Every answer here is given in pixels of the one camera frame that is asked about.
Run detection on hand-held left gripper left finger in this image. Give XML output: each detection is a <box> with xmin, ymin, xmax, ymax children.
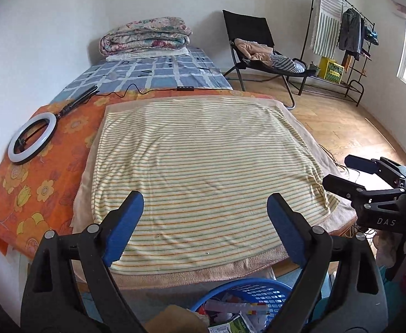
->
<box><xmin>20</xmin><ymin>190</ymin><xmax>145</xmax><ymax>333</ymax></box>

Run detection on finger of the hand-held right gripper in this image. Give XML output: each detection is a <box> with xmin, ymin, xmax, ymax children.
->
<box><xmin>344</xmin><ymin>155</ymin><xmax>406</xmax><ymax>188</ymax></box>
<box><xmin>322</xmin><ymin>175</ymin><xmax>406</xmax><ymax>209</ymax></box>

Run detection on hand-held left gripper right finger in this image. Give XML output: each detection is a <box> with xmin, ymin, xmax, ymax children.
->
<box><xmin>266</xmin><ymin>192</ymin><xmax>389</xmax><ymax>333</ymax></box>

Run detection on blue plastic basket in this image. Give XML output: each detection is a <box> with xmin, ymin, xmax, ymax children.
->
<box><xmin>189</xmin><ymin>278</ymin><xmax>294</xmax><ymax>333</ymax></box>

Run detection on colourful tissue packet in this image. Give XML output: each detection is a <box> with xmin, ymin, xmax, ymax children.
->
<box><xmin>206</xmin><ymin>302</ymin><xmax>270</xmax><ymax>317</ymax></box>

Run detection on green white milk carton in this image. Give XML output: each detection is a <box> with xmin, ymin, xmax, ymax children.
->
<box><xmin>208</xmin><ymin>314</ymin><xmax>259</xmax><ymax>333</ymax></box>

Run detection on person's right hand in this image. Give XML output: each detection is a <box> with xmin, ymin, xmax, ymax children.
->
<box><xmin>374</xmin><ymin>231</ymin><xmax>406</xmax><ymax>268</ymax></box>

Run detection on black clothes rack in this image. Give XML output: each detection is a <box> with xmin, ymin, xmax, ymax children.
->
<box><xmin>302</xmin><ymin>0</ymin><xmax>377</xmax><ymax>106</ymax></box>

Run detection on person's teal trousers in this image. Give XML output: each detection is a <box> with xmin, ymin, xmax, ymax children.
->
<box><xmin>376</xmin><ymin>265</ymin><xmax>406</xmax><ymax>333</ymax></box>

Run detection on peach blanket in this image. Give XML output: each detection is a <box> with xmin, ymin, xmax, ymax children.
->
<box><xmin>72</xmin><ymin>95</ymin><xmax>358</xmax><ymax>288</ymax></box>

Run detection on orange floral bed sheet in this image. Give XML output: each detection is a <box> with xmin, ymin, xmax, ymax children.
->
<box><xmin>0</xmin><ymin>88</ymin><xmax>276</xmax><ymax>259</ymax></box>

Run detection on striped yellow towel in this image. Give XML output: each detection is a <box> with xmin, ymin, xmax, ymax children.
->
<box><xmin>91</xmin><ymin>98</ymin><xmax>340</xmax><ymax>272</ymax></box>

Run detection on yellow plastic crate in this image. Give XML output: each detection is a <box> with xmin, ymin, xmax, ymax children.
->
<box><xmin>318</xmin><ymin>56</ymin><xmax>345</xmax><ymax>84</ymax></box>

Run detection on brown cardboard piece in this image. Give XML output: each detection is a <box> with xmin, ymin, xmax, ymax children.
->
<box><xmin>143</xmin><ymin>304</ymin><xmax>210</xmax><ymax>333</ymax></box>

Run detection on striped garment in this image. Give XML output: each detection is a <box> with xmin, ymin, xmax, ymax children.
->
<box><xmin>270</xmin><ymin>55</ymin><xmax>308</xmax><ymax>74</ymax></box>

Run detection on teal hanging garment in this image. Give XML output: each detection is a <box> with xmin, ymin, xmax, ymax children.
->
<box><xmin>362</xmin><ymin>21</ymin><xmax>380</xmax><ymax>46</ymax></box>

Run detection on black tripod stand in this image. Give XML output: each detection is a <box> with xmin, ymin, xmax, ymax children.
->
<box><xmin>55</xmin><ymin>85</ymin><xmax>100</xmax><ymax>118</ymax></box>

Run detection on dark hanging jacket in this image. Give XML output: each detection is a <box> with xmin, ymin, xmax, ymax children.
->
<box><xmin>338</xmin><ymin>9</ymin><xmax>363</xmax><ymax>59</ymax></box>

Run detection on green striped hanging towel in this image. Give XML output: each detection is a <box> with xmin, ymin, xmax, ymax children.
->
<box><xmin>310</xmin><ymin>0</ymin><xmax>344</xmax><ymax>59</ymax></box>

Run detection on blue checked bed sheet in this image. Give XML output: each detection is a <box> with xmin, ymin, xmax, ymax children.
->
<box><xmin>49</xmin><ymin>46</ymin><xmax>233</xmax><ymax>105</ymax></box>

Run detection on beige clothes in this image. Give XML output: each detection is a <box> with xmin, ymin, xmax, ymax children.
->
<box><xmin>234</xmin><ymin>38</ymin><xmax>276</xmax><ymax>66</ymax></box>

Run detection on white pillow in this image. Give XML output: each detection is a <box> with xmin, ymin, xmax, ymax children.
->
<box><xmin>106</xmin><ymin>49</ymin><xmax>190</xmax><ymax>62</ymax></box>

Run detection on black folding chair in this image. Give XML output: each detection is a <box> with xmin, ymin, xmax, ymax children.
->
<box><xmin>222</xmin><ymin>10</ymin><xmax>318</xmax><ymax>110</ymax></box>

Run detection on folded floral quilt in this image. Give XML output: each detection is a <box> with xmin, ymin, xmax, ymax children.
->
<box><xmin>100</xmin><ymin>16</ymin><xmax>193</xmax><ymax>56</ymax></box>

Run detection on black floor cables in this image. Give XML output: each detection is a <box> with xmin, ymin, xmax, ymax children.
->
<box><xmin>319</xmin><ymin>144</ymin><xmax>361</xmax><ymax>183</ymax></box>

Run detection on white ring light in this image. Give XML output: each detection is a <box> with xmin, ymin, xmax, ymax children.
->
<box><xmin>8</xmin><ymin>112</ymin><xmax>57</xmax><ymax>165</ymax></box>

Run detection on black cable with remote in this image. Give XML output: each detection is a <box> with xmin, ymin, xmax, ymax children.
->
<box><xmin>95</xmin><ymin>67</ymin><xmax>222</xmax><ymax>96</ymax></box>

